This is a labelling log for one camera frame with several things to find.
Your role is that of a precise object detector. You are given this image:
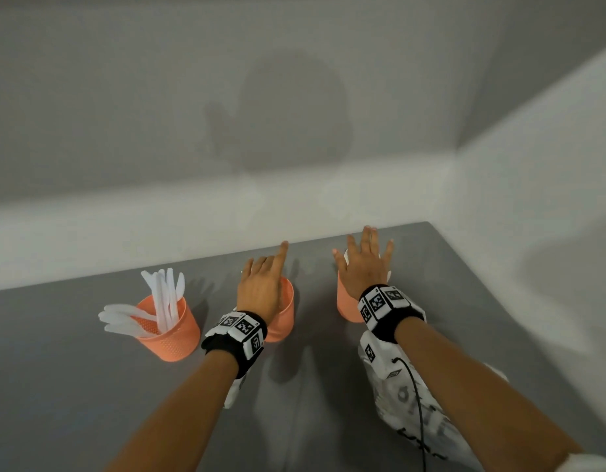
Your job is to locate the black cable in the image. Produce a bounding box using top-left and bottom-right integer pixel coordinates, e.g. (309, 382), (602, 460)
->
(391, 357), (428, 472)

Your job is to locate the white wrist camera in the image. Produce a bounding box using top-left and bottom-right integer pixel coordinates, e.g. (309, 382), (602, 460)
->
(357, 330), (407, 384)

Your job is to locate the person's left hand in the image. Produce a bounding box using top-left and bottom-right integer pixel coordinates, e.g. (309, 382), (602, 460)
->
(236, 240), (290, 326)

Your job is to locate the orange mesh cup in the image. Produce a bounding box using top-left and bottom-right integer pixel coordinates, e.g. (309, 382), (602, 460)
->
(263, 277), (296, 344)
(135, 295), (201, 363)
(336, 269), (368, 324)

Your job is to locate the person's right hand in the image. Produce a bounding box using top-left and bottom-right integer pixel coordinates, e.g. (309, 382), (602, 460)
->
(331, 226), (395, 302)

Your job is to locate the person's right forearm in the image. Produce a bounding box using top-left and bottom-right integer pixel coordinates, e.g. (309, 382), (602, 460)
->
(394, 317), (587, 472)

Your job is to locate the person's left forearm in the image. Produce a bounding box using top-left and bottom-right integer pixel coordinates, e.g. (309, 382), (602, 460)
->
(104, 348), (240, 472)

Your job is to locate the bunch of white plastic knives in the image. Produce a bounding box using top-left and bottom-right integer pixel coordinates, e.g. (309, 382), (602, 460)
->
(98, 267), (178, 340)

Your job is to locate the white sleeve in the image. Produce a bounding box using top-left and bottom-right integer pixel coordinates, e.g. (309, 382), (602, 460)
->
(554, 452), (606, 472)

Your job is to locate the clear plastic zip bag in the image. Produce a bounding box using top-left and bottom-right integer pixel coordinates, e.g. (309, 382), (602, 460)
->
(369, 361), (510, 472)

